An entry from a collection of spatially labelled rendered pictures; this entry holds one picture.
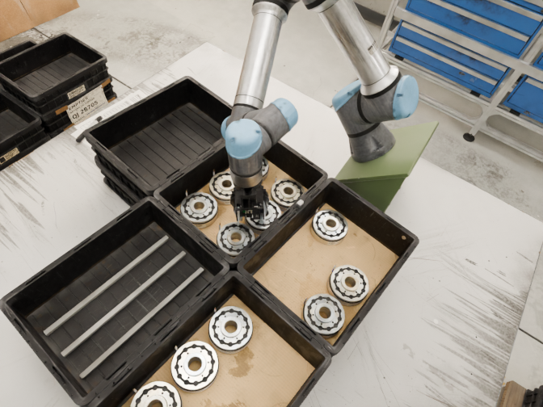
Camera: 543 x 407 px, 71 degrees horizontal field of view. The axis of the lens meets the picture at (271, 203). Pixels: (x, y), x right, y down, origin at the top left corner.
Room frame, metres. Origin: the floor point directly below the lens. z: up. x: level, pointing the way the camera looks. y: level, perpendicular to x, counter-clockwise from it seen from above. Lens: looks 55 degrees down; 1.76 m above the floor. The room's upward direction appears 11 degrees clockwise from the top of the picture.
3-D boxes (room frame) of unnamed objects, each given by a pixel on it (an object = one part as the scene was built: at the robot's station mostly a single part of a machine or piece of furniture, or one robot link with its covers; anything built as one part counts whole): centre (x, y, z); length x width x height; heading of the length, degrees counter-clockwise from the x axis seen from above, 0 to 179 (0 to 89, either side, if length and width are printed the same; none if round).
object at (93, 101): (1.31, 0.96, 0.41); 0.31 x 0.02 x 0.16; 154
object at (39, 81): (1.36, 1.11, 0.37); 0.40 x 0.30 x 0.45; 154
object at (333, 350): (0.48, -0.17, 0.92); 0.40 x 0.30 x 0.02; 148
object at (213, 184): (0.67, 0.14, 0.86); 0.10 x 0.10 x 0.01
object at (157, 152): (0.79, 0.34, 0.87); 0.40 x 0.30 x 0.11; 148
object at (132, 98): (0.98, 0.60, 0.70); 0.33 x 0.23 x 0.01; 154
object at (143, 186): (0.79, 0.34, 0.92); 0.40 x 0.30 x 0.02; 148
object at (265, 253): (0.48, -0.17, 0.87); 0.40 x 0.30 x 0.11; 148
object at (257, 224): (0.59, 0.02, 0.86); 0.10 x 0.10 x 0.01
